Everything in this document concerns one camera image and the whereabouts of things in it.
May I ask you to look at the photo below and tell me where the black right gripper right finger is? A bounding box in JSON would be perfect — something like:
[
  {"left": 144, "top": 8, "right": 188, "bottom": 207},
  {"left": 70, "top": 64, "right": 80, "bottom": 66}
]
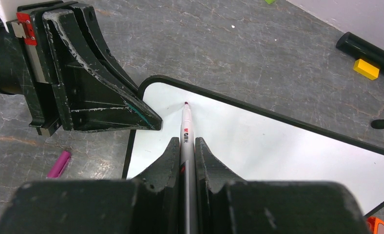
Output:
[{"left": 195, "top": 137, "right": 369, "bottom": 234}]

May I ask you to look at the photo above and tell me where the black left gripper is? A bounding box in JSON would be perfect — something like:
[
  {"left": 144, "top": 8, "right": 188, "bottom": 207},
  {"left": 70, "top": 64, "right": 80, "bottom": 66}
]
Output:
[{"left": 0, "top": 0, "right": 162, "bottom": 136}]

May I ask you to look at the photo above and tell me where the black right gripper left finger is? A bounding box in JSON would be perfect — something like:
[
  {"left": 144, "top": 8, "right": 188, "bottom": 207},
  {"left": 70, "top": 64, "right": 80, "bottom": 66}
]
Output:
[{"left": 0, "top": 137, "right": 180, "bottom": 234}]

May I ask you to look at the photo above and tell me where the purple whiteboard marker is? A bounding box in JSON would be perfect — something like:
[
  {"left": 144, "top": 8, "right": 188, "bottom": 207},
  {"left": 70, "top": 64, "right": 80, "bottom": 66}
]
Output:
[{"left": 180, "top": 102, "right": 198, "bottom": 234}]

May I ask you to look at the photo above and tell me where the white whiteboard black frame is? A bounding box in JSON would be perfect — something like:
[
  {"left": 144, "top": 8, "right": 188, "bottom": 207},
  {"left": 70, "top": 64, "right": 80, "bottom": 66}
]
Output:
[{"left": 122, "top": 75, "right": 384, "bottom": 215}]

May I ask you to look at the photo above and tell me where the orange semicircle toy piece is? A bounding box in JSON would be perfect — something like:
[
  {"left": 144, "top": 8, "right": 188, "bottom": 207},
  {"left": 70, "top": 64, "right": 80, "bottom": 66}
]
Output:
[{"left": 366, "top": 216, "right": 384, "bottom": 234}]

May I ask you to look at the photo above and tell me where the yellow rectangular block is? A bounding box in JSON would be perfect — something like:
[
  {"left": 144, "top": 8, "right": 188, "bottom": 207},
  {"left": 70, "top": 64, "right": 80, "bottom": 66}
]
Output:
[{"left": 353, "top": 59, "right": 380, "bottom": 80}]

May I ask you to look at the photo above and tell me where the black cylinder tube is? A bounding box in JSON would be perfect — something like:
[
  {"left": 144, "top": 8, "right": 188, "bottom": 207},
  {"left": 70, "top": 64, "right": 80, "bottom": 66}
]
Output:
[{"left": 336, "top": 32, "right": 384, "bottom": 74}]

